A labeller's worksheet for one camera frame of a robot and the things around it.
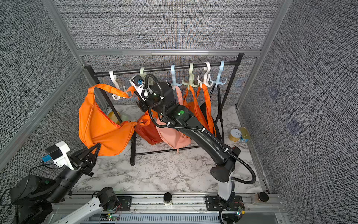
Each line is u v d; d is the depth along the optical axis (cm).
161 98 43
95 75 54
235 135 95
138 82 48
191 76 63
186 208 73
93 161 48
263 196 68
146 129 84
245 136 95
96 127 51
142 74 55
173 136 84
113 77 54
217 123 87
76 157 45
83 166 43
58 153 40
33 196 34
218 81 67
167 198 66
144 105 55
